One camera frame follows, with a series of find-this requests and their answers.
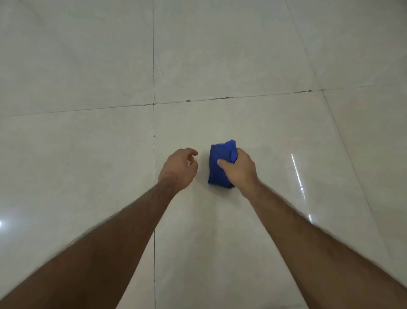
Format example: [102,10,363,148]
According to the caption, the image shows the person's right hand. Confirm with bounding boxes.
[217,148,261,198]

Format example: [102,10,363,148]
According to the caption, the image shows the person's left hand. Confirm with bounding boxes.
[157,148,199,195]

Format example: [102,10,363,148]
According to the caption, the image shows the blue cloth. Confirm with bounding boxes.
[208,139,238,189]

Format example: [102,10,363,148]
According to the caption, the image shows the person's left forearm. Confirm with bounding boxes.
[0,178,176,309]

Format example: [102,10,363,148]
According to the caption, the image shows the person's right forearm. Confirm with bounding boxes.
[246,182,407,309]

